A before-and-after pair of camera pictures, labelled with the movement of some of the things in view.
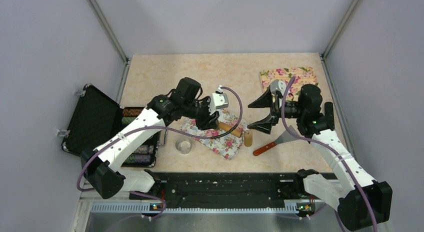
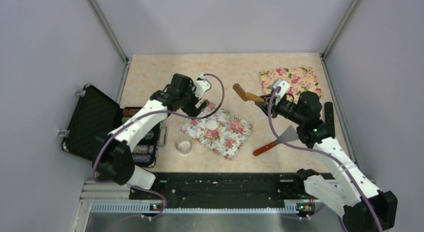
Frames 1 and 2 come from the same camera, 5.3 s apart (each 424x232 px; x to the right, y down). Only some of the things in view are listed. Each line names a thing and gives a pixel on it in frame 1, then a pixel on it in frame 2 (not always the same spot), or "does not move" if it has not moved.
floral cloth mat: x=226 y=145 does not move
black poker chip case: x=97 y=119 does not move
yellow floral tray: x=304 y=76 does not move
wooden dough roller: x=247 y=134 → x=247 y=96
